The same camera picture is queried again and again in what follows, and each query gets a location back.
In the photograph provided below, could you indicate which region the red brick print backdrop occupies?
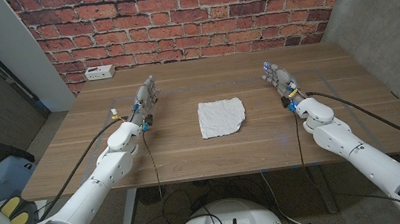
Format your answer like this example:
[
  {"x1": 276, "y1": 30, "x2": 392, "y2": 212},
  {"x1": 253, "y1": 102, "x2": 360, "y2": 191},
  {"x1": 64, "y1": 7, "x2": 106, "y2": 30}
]
[{"x1": 6, "y1": 0, "x2": 367, "y2": 103}]

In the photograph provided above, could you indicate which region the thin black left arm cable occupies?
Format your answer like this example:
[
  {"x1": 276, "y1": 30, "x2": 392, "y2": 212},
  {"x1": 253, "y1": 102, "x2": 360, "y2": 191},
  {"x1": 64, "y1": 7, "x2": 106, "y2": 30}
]
[{"x1": 141, "y1": 129, "x2": 167, "y2": 210}]

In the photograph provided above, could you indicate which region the white tissue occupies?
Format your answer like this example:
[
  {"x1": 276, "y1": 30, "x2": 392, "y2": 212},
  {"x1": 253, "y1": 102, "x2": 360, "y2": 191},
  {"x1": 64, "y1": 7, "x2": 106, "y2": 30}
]
[{"x1": 196, "y1": 96, "x2": 249, "y2": 141}]

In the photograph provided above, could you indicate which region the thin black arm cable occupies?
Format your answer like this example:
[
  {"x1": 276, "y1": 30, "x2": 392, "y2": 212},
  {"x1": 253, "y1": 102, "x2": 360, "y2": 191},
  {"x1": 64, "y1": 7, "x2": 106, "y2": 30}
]
[
  {"x1": 292, "y1": 110, "x2": 307, "y2": 168},
  {"x1": 141, "y1": 129, "x2": 167, "y2": 210}
]

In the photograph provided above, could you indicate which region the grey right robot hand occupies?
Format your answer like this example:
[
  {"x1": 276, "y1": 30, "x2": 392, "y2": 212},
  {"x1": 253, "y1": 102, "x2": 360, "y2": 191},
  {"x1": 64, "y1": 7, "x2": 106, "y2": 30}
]
[{"x1": 259, "y1": 56, "x2": 310, "y2": 116}]

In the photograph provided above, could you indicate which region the white table leg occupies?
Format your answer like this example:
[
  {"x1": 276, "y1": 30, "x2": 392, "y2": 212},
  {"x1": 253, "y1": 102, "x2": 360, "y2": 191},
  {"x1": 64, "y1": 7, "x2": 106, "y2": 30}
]
[{"x1": 115, "y1": 188, "x2": 142, "y2": 224}]

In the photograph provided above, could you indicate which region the grey table leg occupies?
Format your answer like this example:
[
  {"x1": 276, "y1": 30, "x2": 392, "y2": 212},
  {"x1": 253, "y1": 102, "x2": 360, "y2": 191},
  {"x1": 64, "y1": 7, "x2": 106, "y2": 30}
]
[{"x1": 308, "y1": 164, "x2": 339, "y2": 216}]

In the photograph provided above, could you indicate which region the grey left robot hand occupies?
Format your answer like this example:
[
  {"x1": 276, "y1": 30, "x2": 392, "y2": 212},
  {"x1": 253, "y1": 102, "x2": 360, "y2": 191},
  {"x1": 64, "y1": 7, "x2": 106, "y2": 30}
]
[{"x1": 122, "y1": 74, "x2": 166, "y2": 134}]

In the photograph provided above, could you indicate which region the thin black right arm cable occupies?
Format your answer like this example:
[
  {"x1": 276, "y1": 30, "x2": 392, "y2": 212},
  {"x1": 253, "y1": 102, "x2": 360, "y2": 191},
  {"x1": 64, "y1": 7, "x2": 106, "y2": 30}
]
[{"x1": 292, "y1": 110, "x2": 307, "y2": 168}]

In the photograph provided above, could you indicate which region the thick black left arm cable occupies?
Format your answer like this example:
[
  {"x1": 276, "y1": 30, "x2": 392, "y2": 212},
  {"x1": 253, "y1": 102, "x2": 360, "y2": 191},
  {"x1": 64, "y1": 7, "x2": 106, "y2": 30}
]
[{"x1": 28, "y1": 115, "x2": 140, "y2": 221}]

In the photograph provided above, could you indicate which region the black round fan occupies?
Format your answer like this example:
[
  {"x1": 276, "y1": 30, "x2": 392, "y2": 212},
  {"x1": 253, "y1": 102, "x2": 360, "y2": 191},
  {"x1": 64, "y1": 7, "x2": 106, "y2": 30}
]
[{"x1": 135, "y1": 185, "x2": 169, "y2": 207}]

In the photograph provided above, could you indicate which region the black item with yellow pads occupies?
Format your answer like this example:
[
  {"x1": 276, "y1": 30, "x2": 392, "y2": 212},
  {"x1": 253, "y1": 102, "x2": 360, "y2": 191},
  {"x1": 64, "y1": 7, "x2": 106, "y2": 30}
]
[{"x1": 0, "y1": 193, "x2": 41, "y2": 224}]

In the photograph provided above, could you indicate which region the white power strip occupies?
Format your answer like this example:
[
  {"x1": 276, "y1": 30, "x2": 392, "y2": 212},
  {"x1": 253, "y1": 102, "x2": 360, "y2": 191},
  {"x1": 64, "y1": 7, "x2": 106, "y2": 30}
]
[{"x1": 83, "y1": 64, "x2": 117, "y2": 83}]

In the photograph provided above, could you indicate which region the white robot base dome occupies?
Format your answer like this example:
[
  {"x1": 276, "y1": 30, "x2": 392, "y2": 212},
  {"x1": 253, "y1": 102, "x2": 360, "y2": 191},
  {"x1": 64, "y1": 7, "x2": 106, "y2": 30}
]
[{"x1": 172, "y1": 192, "x2": 285, "y2": 224}]

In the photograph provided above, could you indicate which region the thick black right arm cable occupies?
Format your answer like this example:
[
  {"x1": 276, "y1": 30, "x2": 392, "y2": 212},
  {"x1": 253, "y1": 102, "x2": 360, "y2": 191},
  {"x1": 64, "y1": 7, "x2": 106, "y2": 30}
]
[{"x1": 304, "y1": 80, "x2": 400, "y2": 176}]

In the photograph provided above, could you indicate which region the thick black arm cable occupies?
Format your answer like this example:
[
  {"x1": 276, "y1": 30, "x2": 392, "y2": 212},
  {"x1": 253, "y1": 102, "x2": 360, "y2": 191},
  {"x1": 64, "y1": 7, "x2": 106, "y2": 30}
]
[
  {"x1": 304, "y1": 80, "x2": 400, "y2": 176},
  {"x1": 28, "y1": 115, "x2": 140, "y2": 221}
]

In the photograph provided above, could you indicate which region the white floor cable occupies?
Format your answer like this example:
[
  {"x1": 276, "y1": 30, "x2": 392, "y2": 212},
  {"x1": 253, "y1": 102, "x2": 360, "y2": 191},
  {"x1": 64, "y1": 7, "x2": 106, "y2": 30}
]
[{"x1": 260, "y1": 168, "x2": 308, "y2": 224}]

